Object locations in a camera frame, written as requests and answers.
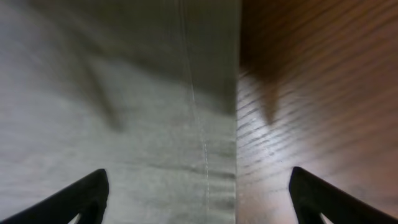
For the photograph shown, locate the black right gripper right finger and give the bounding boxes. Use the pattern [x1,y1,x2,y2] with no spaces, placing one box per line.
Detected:
[289,167,397,224]

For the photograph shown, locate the light khaki shorts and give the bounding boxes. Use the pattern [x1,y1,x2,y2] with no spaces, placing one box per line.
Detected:
[1,1,241,223]

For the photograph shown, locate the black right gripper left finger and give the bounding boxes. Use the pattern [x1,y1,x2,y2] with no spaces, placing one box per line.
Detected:
[1,169,109,224]

